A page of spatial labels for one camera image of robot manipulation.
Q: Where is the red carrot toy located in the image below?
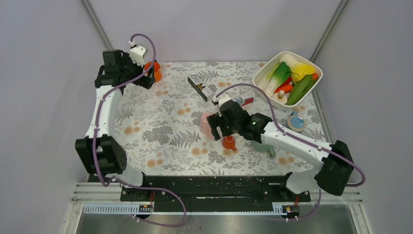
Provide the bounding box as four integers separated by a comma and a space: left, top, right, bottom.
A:
274, 84, 293, 93

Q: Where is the red and white box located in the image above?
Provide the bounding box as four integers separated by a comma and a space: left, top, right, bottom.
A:
211, 92, 256, 107

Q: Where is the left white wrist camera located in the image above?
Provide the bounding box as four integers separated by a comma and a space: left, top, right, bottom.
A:
129, 45, 147, 66

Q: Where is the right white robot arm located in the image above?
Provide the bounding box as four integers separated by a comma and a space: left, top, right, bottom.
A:
207, 100, 354, 201

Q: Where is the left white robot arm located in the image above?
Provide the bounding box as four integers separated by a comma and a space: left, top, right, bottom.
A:
75, 46, 155, 200

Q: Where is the small orange cup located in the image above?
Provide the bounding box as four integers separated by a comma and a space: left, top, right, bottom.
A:
222, 136, 237, 151

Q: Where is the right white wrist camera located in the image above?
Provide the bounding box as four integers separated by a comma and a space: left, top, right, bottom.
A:
216, 95, 231, 108

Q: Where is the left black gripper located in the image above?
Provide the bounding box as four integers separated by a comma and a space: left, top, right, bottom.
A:
120, 52, 155, 88

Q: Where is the white vegetable tray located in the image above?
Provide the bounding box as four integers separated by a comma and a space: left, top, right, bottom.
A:
252, 51, 323, 111

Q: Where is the napa cabbage toy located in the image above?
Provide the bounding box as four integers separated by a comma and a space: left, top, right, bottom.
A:
279, 54, 300, 68

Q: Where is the black and white box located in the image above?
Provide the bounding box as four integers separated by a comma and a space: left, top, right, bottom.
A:
187, 74, 214, 102

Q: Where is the green ceramic mug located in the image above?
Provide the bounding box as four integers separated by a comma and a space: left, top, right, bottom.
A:
251, 141, 276, 158

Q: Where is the blue tape roll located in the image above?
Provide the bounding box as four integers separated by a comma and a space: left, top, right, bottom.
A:
286, 111, 307, 133

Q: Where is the mushroom toy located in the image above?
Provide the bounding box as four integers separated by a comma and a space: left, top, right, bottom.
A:
272, 90, 288, 104

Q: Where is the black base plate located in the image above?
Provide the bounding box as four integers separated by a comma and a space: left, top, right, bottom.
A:
116, 175, 319, 213

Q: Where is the green leek toy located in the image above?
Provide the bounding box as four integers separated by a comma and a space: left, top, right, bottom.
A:
264, 61, 291, 96

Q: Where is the purple cable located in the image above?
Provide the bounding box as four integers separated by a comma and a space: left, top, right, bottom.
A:
215, 83, 367, 221
92, 33, 188, 228

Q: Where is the pink mug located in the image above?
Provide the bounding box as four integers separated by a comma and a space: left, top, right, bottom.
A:
199, 112, 215, 140

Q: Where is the orange enamel mug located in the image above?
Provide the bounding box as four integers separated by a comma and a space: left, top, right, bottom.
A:
152, 61, 162, 82

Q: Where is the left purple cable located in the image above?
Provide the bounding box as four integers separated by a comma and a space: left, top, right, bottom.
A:
92, 33, 188, 228

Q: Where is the floral tablecloth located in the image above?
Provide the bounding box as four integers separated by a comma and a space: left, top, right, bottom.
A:
94, 61, 337, 177

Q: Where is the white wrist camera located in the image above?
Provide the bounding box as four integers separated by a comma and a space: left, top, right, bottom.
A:
216, 95, 231, 108
129, 45, 147, 66

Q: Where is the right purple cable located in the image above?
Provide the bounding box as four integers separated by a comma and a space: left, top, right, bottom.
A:
215, 83, 367, 221

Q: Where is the green cucumber toy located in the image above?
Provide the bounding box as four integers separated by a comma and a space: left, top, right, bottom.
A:
286, 75, 318, 105

